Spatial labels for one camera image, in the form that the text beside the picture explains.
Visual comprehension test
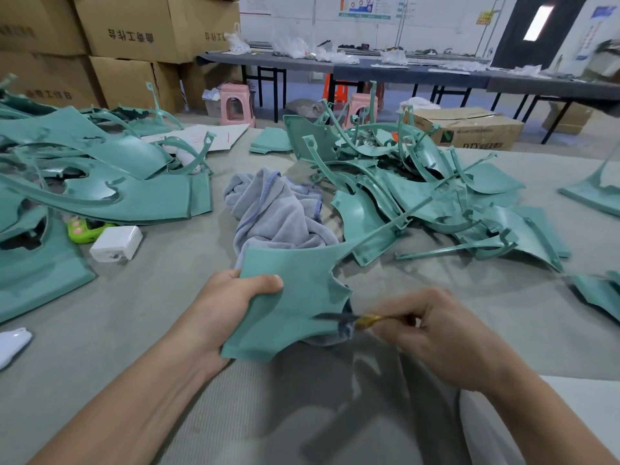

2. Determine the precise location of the person's left hand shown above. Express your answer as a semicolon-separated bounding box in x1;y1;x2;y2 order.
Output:
169;269;285;378

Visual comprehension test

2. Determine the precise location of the colourful wall poster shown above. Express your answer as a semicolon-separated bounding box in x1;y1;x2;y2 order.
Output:
339;0;397;21

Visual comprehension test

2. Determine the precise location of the brown cardboard box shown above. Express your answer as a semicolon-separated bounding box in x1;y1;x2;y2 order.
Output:
411;107;525;151

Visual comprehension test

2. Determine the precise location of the pile of green plastic parts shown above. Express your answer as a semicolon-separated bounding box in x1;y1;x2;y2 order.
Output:
0;74;620;326

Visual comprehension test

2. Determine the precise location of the grey-blue wiping cloth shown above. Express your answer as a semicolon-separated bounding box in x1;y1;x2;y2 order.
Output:
223;168;340;270

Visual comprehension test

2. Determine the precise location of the white foam sheet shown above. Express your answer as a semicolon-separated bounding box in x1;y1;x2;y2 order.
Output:
459;375;620;465

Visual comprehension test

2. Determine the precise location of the long grey work table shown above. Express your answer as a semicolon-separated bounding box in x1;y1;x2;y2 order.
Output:
198;51;620;143

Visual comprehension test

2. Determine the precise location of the stack of brown cardboard boxes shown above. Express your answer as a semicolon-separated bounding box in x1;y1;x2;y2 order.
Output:
0;0;243;114

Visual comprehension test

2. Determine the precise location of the person's left forearm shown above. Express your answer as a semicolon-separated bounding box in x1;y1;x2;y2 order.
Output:
29;338;219;465

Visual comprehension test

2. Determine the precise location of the green and yellow gadget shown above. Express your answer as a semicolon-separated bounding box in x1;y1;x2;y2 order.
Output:
66;216;116;245

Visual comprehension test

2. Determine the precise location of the heap of clear plastic bags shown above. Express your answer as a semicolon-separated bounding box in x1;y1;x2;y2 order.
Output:
225;32;360;66

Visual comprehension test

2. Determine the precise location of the single green plastic part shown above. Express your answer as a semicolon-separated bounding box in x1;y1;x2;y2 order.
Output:
221;193;437;362

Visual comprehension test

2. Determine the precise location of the orange object under table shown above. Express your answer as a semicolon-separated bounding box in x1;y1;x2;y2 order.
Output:
324;74;350;107

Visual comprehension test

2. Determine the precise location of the white paper sheet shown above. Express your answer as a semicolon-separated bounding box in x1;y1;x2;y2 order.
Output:
143;123;251;156

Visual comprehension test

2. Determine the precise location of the white oval plastic piece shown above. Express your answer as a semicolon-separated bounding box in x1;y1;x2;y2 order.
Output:
0;327;33;372

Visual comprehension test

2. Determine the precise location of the pink plastic stool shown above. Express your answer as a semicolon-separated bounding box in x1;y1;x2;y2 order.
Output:
218;82;257;128
345;92;379;128

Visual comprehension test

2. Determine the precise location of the white power adapter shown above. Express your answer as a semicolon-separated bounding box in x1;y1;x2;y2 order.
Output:
89;224;145;264

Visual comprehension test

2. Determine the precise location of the yellow-handled deburring knife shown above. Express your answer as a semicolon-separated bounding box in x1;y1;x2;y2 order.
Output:
312;311;400;331

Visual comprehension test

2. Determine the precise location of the dark door with window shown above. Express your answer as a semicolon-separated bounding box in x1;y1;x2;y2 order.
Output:
492;0;592;70

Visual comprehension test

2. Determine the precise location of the person's right hand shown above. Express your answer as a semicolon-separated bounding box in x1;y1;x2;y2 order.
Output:
368;288;524;395

